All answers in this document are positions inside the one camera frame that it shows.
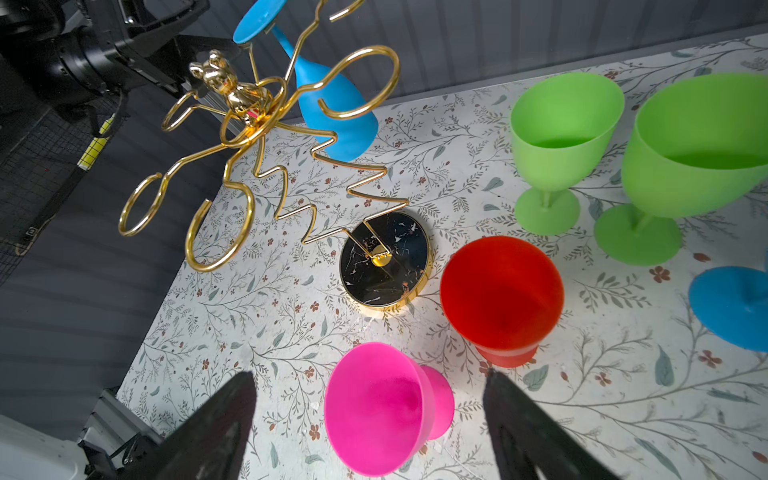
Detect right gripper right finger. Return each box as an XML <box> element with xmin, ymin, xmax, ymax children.
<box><xmin>483</xmin><ymin>370</ymin><xmax>618</xmax><ymax>480</ymax></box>

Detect red wine glass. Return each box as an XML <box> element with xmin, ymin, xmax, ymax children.
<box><xmin>439</xmin><ymin>236</ymin><xmax>565</xmax><ymax>368</ymax></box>

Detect blue wine glass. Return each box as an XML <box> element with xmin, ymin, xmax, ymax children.
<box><xmin>688</xmin><ymin>259</ymin><xmax>767</xmax><ymax>353</ymax></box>
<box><xmin>233</xmin><ymin>0</ymin><xmax>378</xmax><ymax>162</ymax></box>

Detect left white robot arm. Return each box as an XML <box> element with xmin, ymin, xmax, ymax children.
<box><xmin>1</xmin><ymin>1</ymin><xmax>238</xmax><ymax>117</ymax></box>

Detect black wire wall basket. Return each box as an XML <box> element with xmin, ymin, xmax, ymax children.
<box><xmin>1</xmin><ymin>92</ymin><xmax>128</xmax><ymax>282</ymax></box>

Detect gold wire glass rack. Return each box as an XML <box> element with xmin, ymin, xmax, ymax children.
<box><xmin>117</xmin><ymin>0</ymin><xmax>434</xmax><ymax>313</ymax></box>

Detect floral table mat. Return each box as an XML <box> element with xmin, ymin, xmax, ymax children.
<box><xmin>117</xmin><ymin>35</ymin><xmax>767</xmax><ymax>479</ymax></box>

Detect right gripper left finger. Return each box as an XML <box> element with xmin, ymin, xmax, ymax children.
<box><xmin>118</xmin><ymin>371</ymin><xmax>257</xmax><ymax>479</ymax></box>

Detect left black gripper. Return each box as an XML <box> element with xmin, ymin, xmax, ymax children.
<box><xmin>77</xmin><ymin>0</ymin><xmax>241</xmax><ymax>90</ymax></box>

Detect pink wine glass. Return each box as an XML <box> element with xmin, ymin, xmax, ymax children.
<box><xmin>324</xmin><ymin>342</ymin><xmax>455</xmax><ymax>477</ymax></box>

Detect green wine glass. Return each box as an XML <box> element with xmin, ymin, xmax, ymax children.
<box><xmin>594</xmin><ymin>73</ymin><xmax>767</xmax><ymax>266</ymax></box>
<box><xmin>510</xmin><ymin>72</ymin><xmax>625</xmax><ymax>236</ymax></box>

